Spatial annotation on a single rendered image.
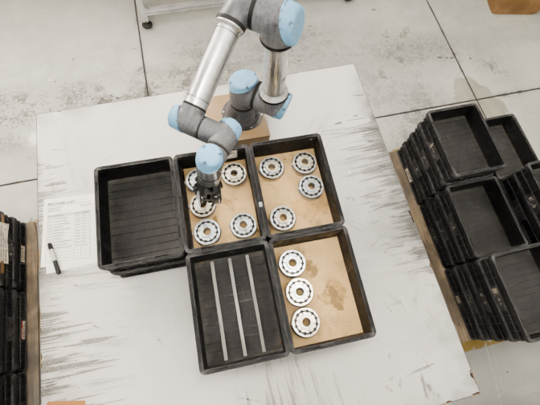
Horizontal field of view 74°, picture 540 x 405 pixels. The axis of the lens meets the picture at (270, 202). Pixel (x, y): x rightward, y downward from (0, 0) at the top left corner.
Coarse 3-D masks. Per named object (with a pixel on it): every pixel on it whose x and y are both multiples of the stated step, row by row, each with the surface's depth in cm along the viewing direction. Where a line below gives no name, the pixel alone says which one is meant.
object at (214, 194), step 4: (200, 188) 118; (204, 188) 113; (208, 188) 114; (212, 188) 115; (216, 188) 119; (200, 192) 118; (204, 192) 118; (208, 192) 112; (212, 192) 112; (216, 192) 113; (220, 192) 119; (200, 196) 117; (204, 196) 117; (208, 196) 117; (212, 196) 117; (216, 196) 118; (220, 196) 118; (200, 200) 116; (204, 200) 117; (208, 200) 121; (212, 200) 122; (216, 200) 120; (220, 200) 120; (200, 204) 121
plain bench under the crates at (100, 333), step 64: (64, 128) 167; (128, 128) 168; (320, 128) 173; (64, 192) 156; (384, 192) 163; (384, 256) 153; (64, 320) 138; (128, 320) 139; (192, 320) 140; (384, 320) 144; (448, 320) 145; (64, 384) 131; (128, 384) 132; (192, 384) 133; (256, 384) 134; (320, 384) 135; (384, 384) 136; (448, 384) 137
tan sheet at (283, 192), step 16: (256, 160) 151; (288, 160) 152; (288, 176) 149; (320, 176) 150; (272, 192) 147; (288, 192) 147; (272, 208) 144; (304, 208) 145; (320, 208) 145; (304, 224) 143; (320, 224) 143
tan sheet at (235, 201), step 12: (192, 168) 149; (228, 192) 146; (240, 192) 146; (204, 204) 143; (228, 204) 144; (240, 204) 144; (252, 204) 144; (192, 216) 141; (216, 216) 142; (228, 216) 142; (192, 228) 140; (228, 228) 140; (228, 240) 139
